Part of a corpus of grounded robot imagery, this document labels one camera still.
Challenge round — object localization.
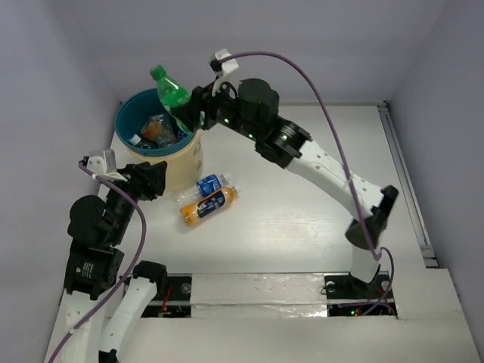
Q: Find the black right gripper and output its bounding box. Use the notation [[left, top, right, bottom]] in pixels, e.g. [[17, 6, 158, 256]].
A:
[[172, 73, 262, 141]]

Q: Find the green plastic bottle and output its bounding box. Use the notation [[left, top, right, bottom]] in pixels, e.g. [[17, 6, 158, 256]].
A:
[[150, 65, 193, 135]]

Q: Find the clear bottle white cap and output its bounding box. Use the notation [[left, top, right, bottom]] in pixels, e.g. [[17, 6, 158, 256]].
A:
[[153, 113, 178, 148]]

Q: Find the orange label tea bottle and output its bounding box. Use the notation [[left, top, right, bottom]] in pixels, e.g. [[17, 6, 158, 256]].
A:
[[141, 116, 166, 143]]

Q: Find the large clear ribbed bottle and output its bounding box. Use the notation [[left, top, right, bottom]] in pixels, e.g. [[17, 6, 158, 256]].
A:
[[129, 134, 158, 150]]

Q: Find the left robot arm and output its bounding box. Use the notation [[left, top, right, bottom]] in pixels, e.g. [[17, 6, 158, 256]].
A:
[[48, 157, 167, 362]]

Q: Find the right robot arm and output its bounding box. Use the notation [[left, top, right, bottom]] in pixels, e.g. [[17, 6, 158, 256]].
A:
[[167, 79, 399, 296]]

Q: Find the teal and cream bin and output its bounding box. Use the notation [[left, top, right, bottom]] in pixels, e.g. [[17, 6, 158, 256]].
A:
[[110, 88, 203, 192]]

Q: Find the orange bottle dark label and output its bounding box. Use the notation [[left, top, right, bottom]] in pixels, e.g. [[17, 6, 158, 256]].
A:
[[180, 186, 240, 227]]

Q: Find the small blue label bottle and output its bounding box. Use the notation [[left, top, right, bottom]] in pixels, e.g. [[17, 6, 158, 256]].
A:
[[176, 173, 231, 205]]

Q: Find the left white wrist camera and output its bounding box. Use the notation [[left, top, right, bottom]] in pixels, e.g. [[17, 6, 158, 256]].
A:
[[79, 149, 128, 182]]

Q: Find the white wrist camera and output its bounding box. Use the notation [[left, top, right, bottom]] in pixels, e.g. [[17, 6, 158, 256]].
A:
[[209, 48, 239, 96], [79, 149, 128, 182]]

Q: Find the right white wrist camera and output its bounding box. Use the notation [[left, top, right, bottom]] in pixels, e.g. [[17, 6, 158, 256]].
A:
[[209, 48, 239, 96]]

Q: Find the silver taped front rail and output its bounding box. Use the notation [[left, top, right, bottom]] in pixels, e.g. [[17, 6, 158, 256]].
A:
[[119, 271, 398, 319]]

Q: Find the aluminium side rail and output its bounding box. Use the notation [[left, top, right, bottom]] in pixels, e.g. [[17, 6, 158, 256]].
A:
[[377, 102, 440, 268]]

